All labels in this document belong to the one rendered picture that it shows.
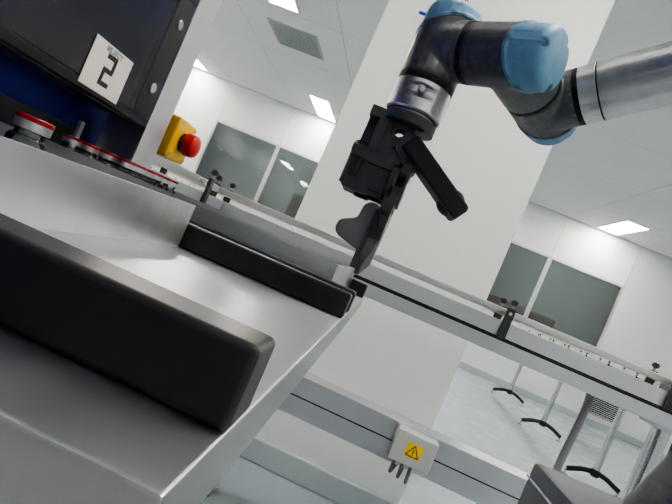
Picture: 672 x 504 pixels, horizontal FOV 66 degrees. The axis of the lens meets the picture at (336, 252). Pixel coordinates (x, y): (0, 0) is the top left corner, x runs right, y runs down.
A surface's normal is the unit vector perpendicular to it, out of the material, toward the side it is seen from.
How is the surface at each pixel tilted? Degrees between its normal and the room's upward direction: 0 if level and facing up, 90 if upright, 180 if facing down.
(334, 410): 90
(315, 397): 90
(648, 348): 90
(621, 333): 90
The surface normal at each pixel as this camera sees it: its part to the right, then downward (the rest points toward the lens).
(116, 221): 0.91, 0.40
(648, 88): -0.47, 0.51
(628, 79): -0.58, 0.12
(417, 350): -0.10, -0.04
